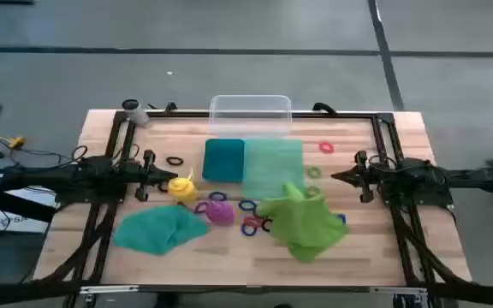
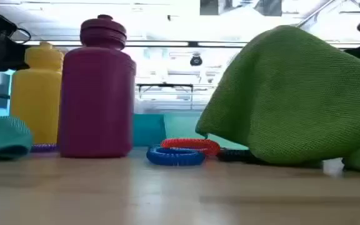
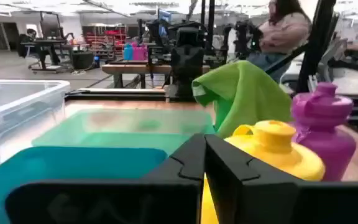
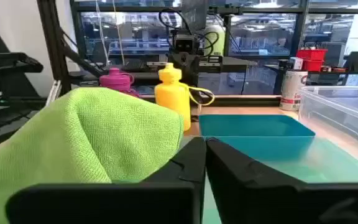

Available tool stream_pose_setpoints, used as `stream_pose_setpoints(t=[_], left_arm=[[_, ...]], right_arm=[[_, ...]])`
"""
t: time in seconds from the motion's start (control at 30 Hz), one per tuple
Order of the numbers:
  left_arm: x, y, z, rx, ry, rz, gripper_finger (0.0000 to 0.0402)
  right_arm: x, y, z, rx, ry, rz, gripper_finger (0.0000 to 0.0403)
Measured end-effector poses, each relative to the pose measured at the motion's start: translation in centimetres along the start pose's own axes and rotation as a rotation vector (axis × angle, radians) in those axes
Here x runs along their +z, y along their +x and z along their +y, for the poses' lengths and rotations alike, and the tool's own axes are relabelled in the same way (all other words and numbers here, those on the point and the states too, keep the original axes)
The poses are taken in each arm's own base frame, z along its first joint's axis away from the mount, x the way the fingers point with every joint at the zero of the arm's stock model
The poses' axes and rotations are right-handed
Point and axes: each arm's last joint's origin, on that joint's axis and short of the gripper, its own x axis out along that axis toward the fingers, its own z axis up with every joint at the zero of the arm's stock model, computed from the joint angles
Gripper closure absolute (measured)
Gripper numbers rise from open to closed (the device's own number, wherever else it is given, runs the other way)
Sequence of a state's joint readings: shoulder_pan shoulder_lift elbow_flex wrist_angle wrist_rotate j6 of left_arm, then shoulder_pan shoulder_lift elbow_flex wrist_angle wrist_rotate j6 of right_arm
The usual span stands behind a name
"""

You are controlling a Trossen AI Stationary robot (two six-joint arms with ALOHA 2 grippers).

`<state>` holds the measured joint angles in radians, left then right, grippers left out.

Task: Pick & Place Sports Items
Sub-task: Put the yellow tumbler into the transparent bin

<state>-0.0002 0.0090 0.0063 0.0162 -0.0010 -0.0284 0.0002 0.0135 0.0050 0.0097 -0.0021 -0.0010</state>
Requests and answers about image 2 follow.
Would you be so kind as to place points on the magenta sports bottle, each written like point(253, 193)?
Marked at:
point(97, 103)

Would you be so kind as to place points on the blue coil wristband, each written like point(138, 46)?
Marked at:
point(173, 159)

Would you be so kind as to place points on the black framed cart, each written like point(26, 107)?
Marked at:
point(164, 85)

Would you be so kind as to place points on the red coil wristband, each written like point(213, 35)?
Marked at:
point(192, 143)

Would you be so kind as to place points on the yellow sports bottle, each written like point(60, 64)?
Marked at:
point(36, 100)

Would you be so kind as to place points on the light green translucent bin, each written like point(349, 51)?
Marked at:
point(180, 125)

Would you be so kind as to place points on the dark teal plastic bin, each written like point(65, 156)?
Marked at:
point(148, 129)

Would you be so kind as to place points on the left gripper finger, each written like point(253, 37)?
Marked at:
point(2, 57)

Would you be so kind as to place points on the green microfiber towel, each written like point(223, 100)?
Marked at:
point(292, 103)

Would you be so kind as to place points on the grey horizontal rail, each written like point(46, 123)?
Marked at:
point(193, 43)

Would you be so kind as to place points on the purple coil wristband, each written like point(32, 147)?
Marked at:
point(44, 147)

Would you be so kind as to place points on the teal microfiber towel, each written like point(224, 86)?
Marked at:
point(2, 137)

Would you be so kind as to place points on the small black round object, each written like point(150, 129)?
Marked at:
point(195, 60)

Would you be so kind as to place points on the black coil wristband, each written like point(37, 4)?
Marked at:
point(236, 155)

